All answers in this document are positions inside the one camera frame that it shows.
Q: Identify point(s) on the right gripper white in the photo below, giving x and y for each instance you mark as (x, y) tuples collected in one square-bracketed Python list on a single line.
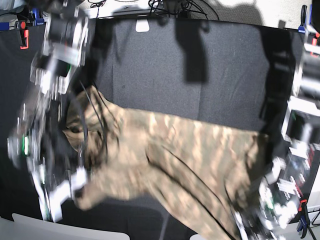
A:
[(50, 201)]

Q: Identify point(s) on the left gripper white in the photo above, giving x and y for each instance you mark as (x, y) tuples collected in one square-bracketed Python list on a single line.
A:
[(256, 220)]

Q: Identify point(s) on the camouflage t-shirt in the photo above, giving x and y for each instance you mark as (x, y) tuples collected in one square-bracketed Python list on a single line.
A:
[(201, 173)]

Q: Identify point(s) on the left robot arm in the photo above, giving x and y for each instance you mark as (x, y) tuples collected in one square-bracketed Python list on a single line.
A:
[(279, 194)]

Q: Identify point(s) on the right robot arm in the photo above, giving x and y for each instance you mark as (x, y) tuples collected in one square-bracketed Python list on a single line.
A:
[(37, 142)]

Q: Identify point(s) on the orange blue clamp right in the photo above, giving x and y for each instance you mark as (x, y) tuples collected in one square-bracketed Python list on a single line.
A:
[(303, 217)]

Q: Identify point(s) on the black table cloth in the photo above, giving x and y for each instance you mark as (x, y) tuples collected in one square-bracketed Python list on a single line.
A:
[(229, 74)]

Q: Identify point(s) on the red black clamp left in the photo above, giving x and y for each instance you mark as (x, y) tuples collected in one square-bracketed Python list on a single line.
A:
[(21, 27)]

